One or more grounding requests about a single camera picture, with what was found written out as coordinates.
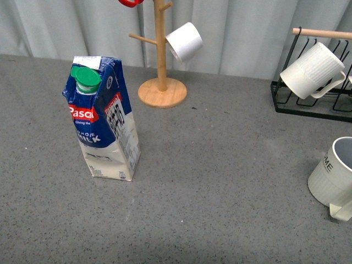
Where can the blue white milk carton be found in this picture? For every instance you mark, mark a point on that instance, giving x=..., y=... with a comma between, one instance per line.
x=100, y=108

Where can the cream ribbed mug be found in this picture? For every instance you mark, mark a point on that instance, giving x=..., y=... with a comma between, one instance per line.
x=330, y=181

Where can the white cup on tree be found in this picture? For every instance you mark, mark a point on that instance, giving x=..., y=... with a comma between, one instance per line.
x=184, y=42

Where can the red cup on tree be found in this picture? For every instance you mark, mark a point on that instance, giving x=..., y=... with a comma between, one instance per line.
x=130, y=3

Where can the wooden mug tree stand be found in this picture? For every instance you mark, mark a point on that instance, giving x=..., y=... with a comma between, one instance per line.
x=161, y=92

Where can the cream mug on rack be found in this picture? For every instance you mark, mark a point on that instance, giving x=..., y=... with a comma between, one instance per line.
x=314, y=73

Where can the black wire mug rack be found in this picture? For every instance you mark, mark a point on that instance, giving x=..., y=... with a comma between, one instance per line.
x=336, y=103

